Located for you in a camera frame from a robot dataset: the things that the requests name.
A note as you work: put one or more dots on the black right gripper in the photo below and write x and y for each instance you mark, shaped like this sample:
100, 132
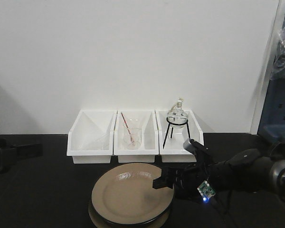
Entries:
190, 182

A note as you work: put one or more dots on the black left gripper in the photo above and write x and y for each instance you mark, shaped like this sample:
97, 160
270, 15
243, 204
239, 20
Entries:
25, 151

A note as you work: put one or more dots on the tan plate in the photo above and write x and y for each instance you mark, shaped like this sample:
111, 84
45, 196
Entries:
101, 222
126, 193

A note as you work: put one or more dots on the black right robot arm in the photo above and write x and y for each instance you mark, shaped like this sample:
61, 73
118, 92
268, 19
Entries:
248, 171

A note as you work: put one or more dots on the right white storage bin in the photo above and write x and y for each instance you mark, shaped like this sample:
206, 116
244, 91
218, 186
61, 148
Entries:
173, 150

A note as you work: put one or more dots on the white storage bin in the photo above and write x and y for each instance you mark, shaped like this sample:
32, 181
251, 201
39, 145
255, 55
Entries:
173, 150
149, 148
91, 137

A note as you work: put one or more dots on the middle white storage bin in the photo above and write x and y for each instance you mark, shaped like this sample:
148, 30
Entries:
149, 148

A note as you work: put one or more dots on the glass beaker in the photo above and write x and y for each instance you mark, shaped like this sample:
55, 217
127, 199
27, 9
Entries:
137, 135

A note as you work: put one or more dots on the left white storage bin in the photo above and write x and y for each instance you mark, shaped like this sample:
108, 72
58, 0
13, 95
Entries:
91, 137

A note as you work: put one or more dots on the blue pegboard drying rack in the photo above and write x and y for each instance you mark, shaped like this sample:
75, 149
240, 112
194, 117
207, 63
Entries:
272, 122

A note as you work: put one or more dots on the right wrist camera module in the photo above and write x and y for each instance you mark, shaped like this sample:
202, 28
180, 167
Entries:
200, 152

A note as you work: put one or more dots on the black wire tripod stand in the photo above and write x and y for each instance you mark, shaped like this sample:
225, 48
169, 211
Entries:
166, 135

